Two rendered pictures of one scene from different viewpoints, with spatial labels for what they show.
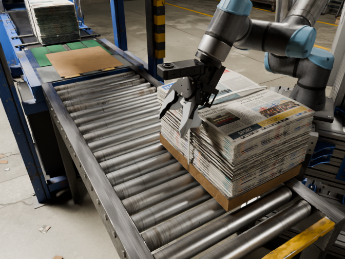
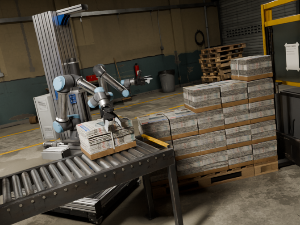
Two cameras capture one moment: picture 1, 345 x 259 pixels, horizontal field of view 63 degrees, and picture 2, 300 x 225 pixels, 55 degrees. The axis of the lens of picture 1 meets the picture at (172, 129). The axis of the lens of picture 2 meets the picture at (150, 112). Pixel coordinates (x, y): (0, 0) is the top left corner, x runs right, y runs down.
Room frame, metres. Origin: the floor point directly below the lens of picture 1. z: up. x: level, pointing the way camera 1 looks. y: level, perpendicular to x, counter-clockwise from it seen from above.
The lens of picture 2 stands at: (0.21, 2.01, 1.53)
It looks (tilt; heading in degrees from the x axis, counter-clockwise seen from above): 12 degrees down; 274
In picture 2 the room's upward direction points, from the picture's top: 9 degrees counter-clockwise
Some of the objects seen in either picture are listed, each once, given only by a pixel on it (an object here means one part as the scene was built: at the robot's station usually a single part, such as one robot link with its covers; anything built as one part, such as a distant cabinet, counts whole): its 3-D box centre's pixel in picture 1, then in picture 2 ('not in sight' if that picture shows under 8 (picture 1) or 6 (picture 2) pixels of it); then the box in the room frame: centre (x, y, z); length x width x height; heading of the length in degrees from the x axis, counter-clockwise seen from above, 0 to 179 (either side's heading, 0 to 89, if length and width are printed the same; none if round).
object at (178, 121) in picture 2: not in sight; (195, 146); (-0.01, -1.04, 0.42); 1.17 x 0.39 x 0.83; 12
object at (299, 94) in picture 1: (308, 92); (77, 132); (1.13, -0.60, 0.87); 0.15 x 0.15 x 0.10
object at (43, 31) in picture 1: (53, 19); not in sight; (2.31, 0.93, 0.93); 0.38 x 0.30 x 0.26; 31
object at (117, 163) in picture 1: (159, 149); (92, 164); (0.83, 0.05, 0.77); 0.47 x 0.05 x 0.05; 121
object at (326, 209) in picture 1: (195, 124); (68, 164); (1.07, -0.10, 0.74); 1.34 x 0.05 x 0.12; 31
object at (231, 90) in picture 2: not in sight; (227, 93); (-0.43, -1.13, 0.95); 0.38 x 0.29 x 0.23; 103
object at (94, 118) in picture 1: (125, 112); (47, 178); (1.11, 0.21, 0.77); 0.47 x 0.05 x 0.05; 121
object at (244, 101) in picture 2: not in sight; (227, 100); (-0.43, -1.13, 0.86); 0.38 x 0.29 x 0.04; 103
